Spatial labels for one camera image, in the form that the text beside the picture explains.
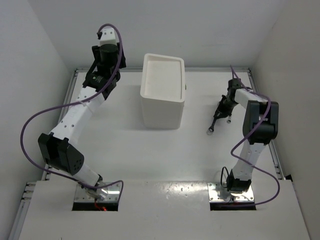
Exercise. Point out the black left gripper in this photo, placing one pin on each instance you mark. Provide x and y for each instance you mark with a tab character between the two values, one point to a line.
94	48

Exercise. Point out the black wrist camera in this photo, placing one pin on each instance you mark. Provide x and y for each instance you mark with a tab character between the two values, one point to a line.
108	55
234	84

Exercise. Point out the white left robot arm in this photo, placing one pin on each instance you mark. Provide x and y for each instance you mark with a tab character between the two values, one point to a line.
58	148

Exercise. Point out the white drawer cabinet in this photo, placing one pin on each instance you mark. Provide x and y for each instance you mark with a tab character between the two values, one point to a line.
162	91

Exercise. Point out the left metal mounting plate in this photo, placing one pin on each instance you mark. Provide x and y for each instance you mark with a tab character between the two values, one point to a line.
108	194

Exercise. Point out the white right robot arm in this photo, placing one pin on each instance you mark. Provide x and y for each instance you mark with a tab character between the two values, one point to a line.
260	127

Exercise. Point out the silver ratchet wrench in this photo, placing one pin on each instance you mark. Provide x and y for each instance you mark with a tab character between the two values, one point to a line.
211	128

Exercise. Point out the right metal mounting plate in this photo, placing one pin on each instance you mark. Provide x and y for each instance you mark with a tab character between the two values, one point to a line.
220	195

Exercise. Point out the metal mounting plate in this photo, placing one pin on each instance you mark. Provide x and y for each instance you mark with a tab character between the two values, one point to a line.
220	195
108	194

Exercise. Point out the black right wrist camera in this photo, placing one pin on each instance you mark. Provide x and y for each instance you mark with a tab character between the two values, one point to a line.
234	84

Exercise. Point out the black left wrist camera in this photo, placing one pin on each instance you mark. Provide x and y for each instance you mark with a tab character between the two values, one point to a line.
108	55

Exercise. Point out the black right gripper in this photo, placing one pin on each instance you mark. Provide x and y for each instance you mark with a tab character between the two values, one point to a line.
222	112

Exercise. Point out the small silver wrench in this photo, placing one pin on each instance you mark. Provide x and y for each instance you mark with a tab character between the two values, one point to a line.
229	119

